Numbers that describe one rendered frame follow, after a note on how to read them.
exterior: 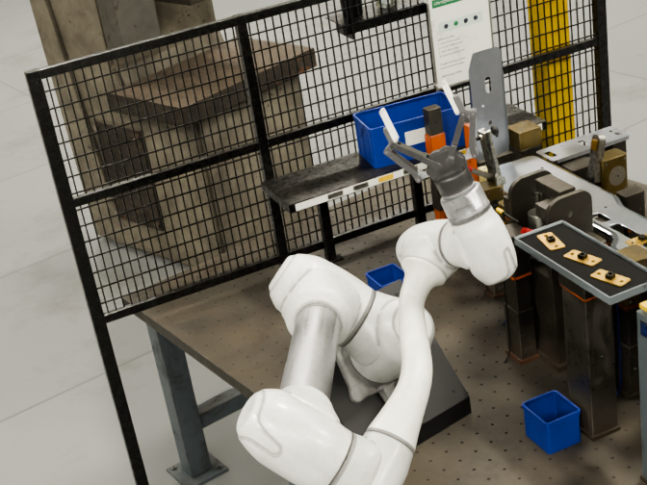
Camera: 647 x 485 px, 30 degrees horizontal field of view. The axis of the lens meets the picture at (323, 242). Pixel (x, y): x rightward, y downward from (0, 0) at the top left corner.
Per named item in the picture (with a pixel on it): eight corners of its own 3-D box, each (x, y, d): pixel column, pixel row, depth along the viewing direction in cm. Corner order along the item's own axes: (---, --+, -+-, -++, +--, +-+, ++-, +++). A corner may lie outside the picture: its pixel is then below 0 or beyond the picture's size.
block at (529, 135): (549, 230, 386) (541, 126, 370) (528, 238, 383) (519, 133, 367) (534, 222, 393) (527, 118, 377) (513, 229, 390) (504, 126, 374)
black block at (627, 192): (658, 279, 350) (655, 187, 337) (630, 290, 347) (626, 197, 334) (645, 272, 354) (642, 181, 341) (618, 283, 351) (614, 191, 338)
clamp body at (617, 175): (640, 257, 362) (636, 150, 347) (608, 269, 359) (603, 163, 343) (627, 249, 368) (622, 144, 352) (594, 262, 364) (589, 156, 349)
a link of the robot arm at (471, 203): (448, 230, 242) (435, 204, 241) (452, 215, 251) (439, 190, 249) (489, 213, 240) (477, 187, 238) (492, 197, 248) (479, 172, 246)
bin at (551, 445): (583, 441, 287) (582, 410, 283) (549, 456, 284) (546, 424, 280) (556, 419, 296) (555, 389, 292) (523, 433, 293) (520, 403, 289)
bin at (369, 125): (467, 144, 373) (462, 106, 367) (375, 169, 366) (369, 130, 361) (446, 129, 387) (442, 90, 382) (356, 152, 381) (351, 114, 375)
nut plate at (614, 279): (632, 280, 260) (632, 275, 259) (620, 287, 258) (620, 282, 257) (600, 269, 266) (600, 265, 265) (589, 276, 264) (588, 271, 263)
